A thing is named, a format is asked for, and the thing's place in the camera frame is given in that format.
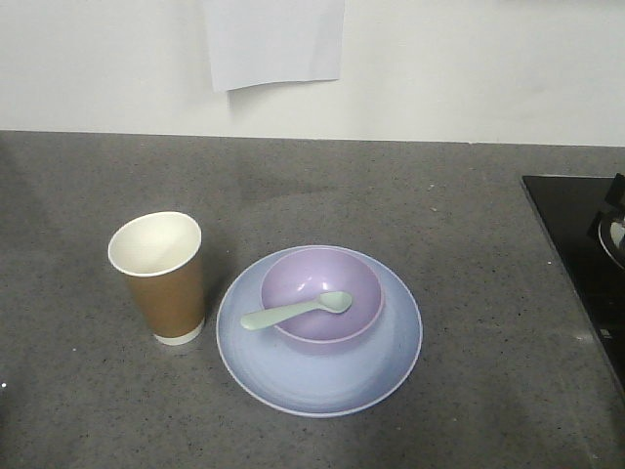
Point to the light blue plastic plate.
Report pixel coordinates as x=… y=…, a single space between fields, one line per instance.
x=319 y=380

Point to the brown paper cup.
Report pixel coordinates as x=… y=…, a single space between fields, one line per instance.
x=159 y=256

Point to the lilac plastic bowl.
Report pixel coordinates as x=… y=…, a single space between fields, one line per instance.
x=304 y=273

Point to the black stove pan support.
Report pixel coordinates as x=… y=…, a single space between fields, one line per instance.
x=615 y=196

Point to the mint green plastic spoon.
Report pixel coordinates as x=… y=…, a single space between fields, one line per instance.
x=333 y=302

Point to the white paper sheet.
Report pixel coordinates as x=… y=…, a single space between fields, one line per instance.
x=263 y=42

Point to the steel burner cap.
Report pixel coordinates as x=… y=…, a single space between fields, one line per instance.
x=611 y=233

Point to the black gas stove top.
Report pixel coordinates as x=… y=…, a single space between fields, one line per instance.
x=569 y=208

